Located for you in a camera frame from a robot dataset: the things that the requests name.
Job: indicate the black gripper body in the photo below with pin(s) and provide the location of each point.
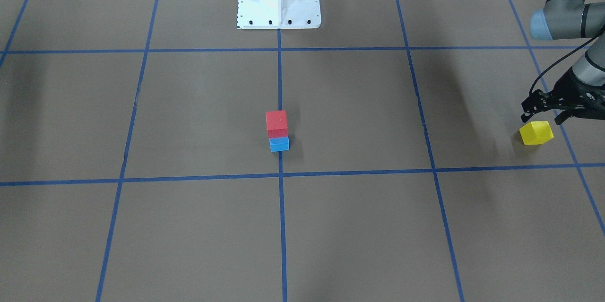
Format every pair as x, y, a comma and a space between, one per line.
570, 90

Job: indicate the blue block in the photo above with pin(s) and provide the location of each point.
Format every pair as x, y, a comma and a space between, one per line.
279, 144

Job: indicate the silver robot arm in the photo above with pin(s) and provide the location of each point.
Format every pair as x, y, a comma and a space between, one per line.
574, 19

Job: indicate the yellow block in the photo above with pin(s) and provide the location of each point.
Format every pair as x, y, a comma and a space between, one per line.
536, 133

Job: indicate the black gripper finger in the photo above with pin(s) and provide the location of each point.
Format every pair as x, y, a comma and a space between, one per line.
562, 116
536, 102

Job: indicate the red block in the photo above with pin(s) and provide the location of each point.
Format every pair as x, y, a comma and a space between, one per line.
277, 124

